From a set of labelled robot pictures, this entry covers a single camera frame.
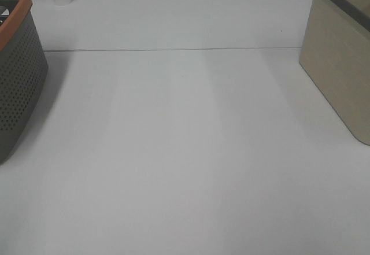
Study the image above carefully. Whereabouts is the beige basket grey rim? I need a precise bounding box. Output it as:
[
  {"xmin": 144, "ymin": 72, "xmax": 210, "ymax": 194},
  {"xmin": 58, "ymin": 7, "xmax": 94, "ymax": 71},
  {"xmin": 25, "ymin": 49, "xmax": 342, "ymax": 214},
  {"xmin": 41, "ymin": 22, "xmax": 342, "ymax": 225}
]
[{"xmin": 299, "ymin": 0, "xmax": 369, "ymax": 145}]

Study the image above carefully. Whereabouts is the grey perforated basket orange rim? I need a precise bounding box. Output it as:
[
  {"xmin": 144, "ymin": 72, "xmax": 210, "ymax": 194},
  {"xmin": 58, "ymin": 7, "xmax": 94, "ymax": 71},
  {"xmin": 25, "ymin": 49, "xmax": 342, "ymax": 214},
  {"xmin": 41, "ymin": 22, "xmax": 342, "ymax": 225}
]
[{"xmin": 1, "ymin": 0, "xmax": 49, "ymax": 162}]

